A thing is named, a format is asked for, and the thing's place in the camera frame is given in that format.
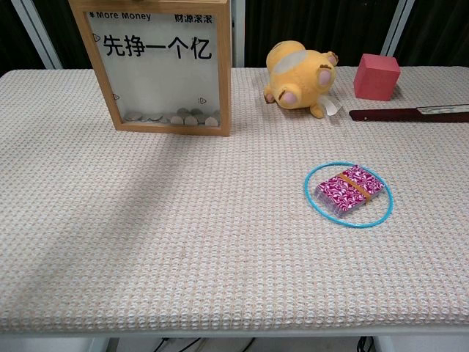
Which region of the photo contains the wooden glass coin box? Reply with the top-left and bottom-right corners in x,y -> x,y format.
67,0 -> 233,138

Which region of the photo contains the beige woven tablecloth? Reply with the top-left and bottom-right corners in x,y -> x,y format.
0,65 -> 469,335

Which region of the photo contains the pink patterned card deck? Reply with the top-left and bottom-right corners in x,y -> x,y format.
314,164 -> 385,220

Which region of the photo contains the orange rubber band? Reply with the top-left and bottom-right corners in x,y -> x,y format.
337,172 -> 374,205

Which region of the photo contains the yellow plush toy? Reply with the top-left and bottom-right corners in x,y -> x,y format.
262,40 -> 344,120

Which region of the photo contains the dark red folded fan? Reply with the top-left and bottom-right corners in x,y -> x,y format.
348,104 -> 469,124

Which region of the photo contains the red cube block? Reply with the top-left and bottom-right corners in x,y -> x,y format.
353,53 -> 402,102

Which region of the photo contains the black pleated curtain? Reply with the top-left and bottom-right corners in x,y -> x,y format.
32,0 -> 92,70
243,0 -> 402,69
0,0 -> 48,76
394,0 -> 469,67

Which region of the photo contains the blue ring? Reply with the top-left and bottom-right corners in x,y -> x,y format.
303,160 -> 396,229

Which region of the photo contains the white frame pole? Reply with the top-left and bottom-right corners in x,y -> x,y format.
10,0 -> 64,70
380,0 -> 417,67
231,0 -> 245,69

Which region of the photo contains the white table frame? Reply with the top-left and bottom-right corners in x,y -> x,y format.
0,327 -> 469,352

